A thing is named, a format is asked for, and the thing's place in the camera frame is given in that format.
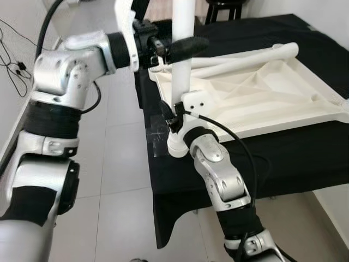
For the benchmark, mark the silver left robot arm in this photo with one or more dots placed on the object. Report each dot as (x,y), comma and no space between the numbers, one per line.
(60,76)

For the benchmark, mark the white plastic table top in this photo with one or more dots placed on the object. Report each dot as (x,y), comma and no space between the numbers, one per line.
(272,98)

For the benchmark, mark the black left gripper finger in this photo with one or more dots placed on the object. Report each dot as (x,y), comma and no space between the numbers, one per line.
(188,49)

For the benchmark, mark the black tablecloth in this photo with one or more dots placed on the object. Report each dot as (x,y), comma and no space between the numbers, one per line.
(300,158)

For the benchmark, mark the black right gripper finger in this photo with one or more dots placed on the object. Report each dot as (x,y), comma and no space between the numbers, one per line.
(166,109)

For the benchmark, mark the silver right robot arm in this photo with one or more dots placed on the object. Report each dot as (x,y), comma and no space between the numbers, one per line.
(223,174)

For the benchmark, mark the black round stool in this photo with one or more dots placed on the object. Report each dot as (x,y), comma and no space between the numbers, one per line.
(223,8)

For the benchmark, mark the beige towel table cover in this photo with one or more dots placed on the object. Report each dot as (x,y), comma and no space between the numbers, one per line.
(161,8)

